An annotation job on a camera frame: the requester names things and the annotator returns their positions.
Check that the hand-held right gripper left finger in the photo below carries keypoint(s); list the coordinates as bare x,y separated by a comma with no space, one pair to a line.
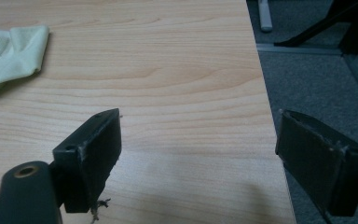
88,161

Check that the white desk frame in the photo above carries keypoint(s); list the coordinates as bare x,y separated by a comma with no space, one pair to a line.
264,15

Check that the black metal stand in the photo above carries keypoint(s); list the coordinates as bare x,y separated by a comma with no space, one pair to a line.
354,31

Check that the pale yellow sock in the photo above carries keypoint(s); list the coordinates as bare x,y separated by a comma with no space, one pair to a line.
9,59

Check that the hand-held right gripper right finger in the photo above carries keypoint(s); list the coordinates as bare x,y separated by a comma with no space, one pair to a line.
317,158

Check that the grey metal floor rail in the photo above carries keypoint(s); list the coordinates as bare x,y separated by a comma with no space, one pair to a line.
298,48

